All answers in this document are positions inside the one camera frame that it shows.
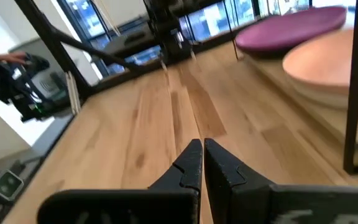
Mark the pink plate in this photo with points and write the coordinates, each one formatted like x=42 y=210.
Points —
x=319 y=62

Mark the purple plate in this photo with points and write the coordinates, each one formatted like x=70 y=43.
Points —
x=287 y=31

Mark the person's hand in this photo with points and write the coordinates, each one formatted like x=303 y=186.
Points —
x=8 y=57

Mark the black metal table frame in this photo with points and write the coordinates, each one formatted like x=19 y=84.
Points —
x=53 y=46

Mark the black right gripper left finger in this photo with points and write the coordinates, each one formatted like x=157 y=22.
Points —
x=185 y=174

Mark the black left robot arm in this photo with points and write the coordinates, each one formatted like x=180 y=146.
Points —
x=169 y=40

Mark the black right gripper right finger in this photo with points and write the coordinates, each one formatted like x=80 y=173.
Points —
x=225 y=186

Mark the camera on black mount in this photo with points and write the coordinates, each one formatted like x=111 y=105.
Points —
x=6 y=185

